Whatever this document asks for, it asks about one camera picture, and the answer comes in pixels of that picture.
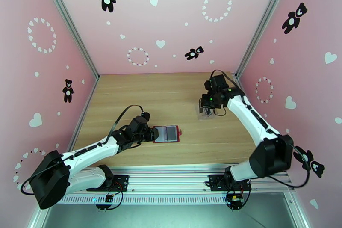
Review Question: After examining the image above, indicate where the clear acrylic card box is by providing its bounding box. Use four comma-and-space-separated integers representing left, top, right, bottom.
197, 98, 216, 121

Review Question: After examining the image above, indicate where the dark grey credit card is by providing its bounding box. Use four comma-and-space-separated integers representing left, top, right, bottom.
166, 127, 177, 142

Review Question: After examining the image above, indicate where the aluminium frame post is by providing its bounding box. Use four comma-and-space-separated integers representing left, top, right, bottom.
36, 0, 101, 82
234, 0, 295, 80

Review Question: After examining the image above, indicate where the perforated metal strip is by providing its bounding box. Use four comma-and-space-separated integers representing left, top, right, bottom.
59, 195, 232, 206

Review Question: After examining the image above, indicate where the circuit board with yellow plug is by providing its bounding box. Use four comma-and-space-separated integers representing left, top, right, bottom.
229, 194, 243, 209

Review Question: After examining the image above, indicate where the wide aluminium base rail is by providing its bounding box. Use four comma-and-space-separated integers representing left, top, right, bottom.
68, 164, 296, 193

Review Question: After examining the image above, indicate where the red leather card holder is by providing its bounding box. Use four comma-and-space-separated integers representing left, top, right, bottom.
152, 125, 183, 144

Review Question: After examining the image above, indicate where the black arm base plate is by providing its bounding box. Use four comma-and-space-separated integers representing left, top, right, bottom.
208, 174, 253, 192
86, 174, 130, 192

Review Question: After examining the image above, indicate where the aluminium table edge rail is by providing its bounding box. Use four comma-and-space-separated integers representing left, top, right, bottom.
236, 74, 248, 100
65, 76, 100, 156

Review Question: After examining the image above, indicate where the black teddy bear sticker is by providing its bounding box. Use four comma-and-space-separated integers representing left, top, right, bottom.
293, 145, 315, 171
282, 2, 308, 35
62, 79, 74, 103

